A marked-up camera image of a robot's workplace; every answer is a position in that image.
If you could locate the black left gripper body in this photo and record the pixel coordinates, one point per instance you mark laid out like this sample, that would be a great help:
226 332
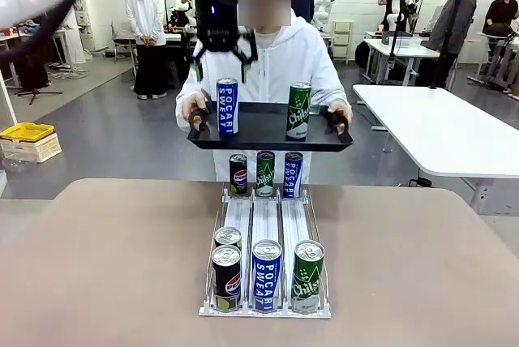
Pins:
217 18

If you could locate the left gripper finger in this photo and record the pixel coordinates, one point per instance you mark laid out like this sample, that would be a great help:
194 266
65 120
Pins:
198 59
249 53

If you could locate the blue Pocari Sweat can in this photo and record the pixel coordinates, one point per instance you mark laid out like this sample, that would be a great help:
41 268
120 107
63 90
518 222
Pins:
227 108
293 176
265 278

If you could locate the green Chilsung cider can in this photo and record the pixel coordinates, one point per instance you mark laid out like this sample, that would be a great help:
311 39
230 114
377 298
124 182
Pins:
265 176
298 116
307 278

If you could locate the black serving tray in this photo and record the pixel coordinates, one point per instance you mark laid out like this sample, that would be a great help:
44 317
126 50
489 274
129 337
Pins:
263 136

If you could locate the person's right forearm white sleeve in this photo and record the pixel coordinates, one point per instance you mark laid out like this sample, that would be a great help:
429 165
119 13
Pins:
187 89

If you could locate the person's left forearm white sleeve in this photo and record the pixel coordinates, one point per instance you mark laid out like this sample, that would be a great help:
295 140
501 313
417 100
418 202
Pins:
338 93

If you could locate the person in white coat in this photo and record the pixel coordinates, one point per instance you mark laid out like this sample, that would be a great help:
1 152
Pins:
275 63

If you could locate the person in white hoodie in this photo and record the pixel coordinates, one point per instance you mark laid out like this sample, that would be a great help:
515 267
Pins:
144 18

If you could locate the person in dark jacket, cap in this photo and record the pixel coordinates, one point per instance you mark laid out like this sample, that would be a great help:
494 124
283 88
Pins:
456 18

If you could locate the person in black sweater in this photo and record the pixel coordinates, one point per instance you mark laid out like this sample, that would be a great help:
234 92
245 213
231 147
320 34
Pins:
503 10

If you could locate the person's right hand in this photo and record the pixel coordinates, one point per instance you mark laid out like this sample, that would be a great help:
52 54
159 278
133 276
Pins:
194 104

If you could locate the person's left hand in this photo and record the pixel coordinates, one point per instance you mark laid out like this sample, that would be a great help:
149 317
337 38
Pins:
340 114

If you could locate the white drawer unit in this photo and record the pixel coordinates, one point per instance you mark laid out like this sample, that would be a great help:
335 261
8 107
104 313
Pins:
342 41

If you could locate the white tower air conditioner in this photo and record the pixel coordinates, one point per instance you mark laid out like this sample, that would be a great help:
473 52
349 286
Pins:
79 35

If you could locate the black Pepsi can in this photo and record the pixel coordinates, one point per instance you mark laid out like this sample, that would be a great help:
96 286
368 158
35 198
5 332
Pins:
238 176
228 236
227 278

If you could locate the cluttered white side table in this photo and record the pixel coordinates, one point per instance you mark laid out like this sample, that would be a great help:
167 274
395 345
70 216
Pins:
65 32

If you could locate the white rectangular desk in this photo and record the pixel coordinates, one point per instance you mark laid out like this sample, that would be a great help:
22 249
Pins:
401 49

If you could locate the white can dispenser rack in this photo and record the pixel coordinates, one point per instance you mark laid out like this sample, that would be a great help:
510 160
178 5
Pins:
265 217

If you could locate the black tripod with bag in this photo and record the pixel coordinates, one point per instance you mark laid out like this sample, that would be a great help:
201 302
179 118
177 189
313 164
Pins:
32 75

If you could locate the yellow and white crate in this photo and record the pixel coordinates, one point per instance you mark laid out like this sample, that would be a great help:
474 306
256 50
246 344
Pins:
26 132

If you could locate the large white rounded table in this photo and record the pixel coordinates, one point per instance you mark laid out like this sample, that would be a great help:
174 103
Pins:
425 132

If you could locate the black camera stand pole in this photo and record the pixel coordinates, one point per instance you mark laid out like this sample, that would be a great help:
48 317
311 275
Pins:
450 26

